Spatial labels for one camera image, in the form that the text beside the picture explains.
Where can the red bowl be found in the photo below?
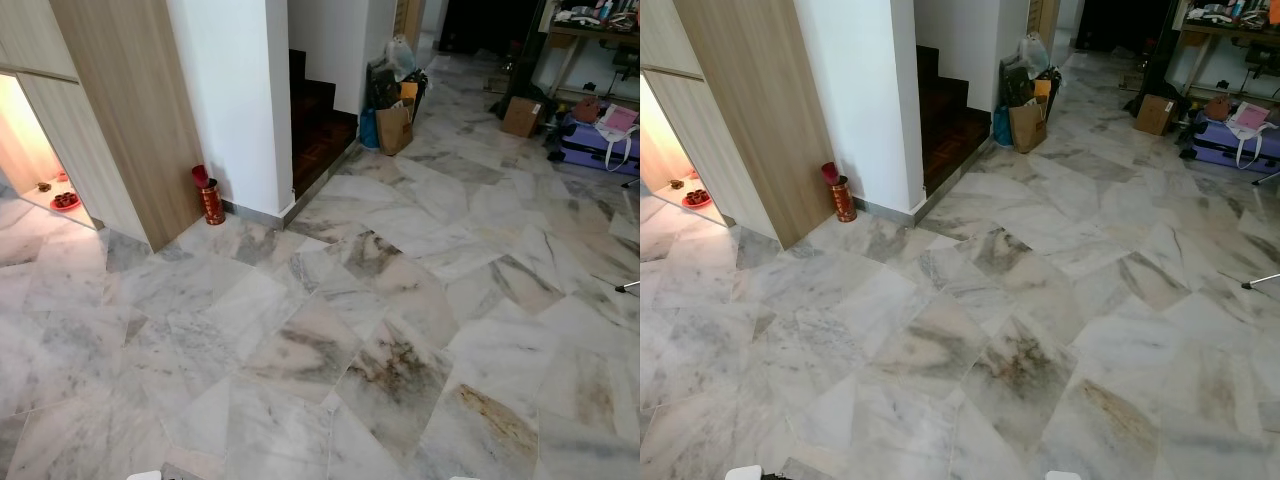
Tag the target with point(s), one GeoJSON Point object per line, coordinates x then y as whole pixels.
{"type": "Point", "coordinates": [697, 198]}
{"type": "Point", "coordinates": [65, 202]}

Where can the purple suitcase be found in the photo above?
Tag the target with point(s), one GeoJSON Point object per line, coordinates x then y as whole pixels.
{"type": "Point", "coordinates": [580, 145]}
{"type": "Point", "coordinates": [1212, 142]}

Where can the white tote bag pink print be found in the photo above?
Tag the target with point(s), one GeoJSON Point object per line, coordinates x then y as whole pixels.
{"type": "Point", "coordinates": [1251, 118]}
{"type": "Point", "coordinates": [618, 122]}

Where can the small brown bag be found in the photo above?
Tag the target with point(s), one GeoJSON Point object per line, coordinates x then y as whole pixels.
{"type": "Point", "coordinates": [586, 110]}
{"type": "Point", "coordinates": [1218, 108]}

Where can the light wooden cabinet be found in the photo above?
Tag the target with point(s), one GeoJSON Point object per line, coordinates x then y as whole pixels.
{"type": "Point", "coordinates": [120, 110]}
{"type": "Point", "coordinates": [745, 110]}

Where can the small brown cardboard box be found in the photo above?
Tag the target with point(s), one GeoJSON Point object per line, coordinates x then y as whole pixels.
{"type": "Point", "coordinates": [1154, 115]}
{"type": "Point", "coordinates": [520, 117]}

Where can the red cylindrical tin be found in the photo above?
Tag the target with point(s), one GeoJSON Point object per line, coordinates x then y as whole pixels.
{"type": "Point", "coordinates": [844, 200]}
{"type": "Point", "coordinates": [211, 203]}

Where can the cluttered wooden table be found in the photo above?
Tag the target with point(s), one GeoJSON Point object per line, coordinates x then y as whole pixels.
{"type": "Point", "coordinates": [595, 35]}
{"type": "Point", "coordinates": [1230, 33]}

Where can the brown paper bag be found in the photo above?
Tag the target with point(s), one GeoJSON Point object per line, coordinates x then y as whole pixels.
{"type": "Point", "coordinates": [1028, 128]}
{"type": "Point", "coordinates": [394, 130]}

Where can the blue bag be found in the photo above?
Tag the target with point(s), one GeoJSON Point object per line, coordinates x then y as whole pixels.
{"type": "Point", "coordinates": [1001, 128]}
{"type": "Point", "coordinates": [368, 130]}

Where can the black bag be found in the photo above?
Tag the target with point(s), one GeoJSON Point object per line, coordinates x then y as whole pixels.
{"type": "Point", "coordinates": [1015, 86]}
{"type": "Point", "coordinates": [382, 88]}

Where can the clear plastic bag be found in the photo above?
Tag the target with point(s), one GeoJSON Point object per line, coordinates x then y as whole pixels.
{"type": "Point", "coordinates": [1034, 55]}
{"type": "Point", "coordinates": [400, 57]}

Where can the dark wooden staircase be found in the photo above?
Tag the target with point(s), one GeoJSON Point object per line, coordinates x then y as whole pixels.
{"type": "Point", "coordinates": [318, 135]}
{"type": "Point", "coordinates": [948, 130]}

